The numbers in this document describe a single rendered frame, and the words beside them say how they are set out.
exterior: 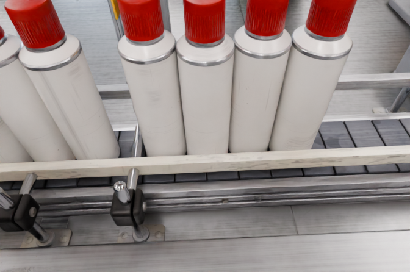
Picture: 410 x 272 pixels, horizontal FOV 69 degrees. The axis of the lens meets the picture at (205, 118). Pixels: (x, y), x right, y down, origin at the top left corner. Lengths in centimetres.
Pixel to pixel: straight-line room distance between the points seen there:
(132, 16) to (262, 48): 11
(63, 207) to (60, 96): 16
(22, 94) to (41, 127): 5
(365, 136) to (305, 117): 14
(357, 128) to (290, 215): 15
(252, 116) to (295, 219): 16
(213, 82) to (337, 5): 11
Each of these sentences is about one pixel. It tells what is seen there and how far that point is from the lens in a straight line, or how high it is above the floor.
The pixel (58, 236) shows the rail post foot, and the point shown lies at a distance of 42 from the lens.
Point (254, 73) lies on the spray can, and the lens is 27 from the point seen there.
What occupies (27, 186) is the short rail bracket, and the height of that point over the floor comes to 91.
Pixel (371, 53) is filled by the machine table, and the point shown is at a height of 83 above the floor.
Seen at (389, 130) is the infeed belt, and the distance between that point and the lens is 47.
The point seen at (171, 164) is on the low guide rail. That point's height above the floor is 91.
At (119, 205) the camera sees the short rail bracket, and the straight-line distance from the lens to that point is 31.
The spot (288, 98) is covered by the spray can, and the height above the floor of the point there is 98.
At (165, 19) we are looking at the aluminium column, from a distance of 40.
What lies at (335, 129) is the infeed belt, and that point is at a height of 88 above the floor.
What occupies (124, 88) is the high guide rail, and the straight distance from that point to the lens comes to 36.
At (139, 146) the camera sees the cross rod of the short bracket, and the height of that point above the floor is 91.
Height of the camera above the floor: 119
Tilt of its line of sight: 47 degrees down
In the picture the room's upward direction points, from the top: 2 degrees counter-clockwise
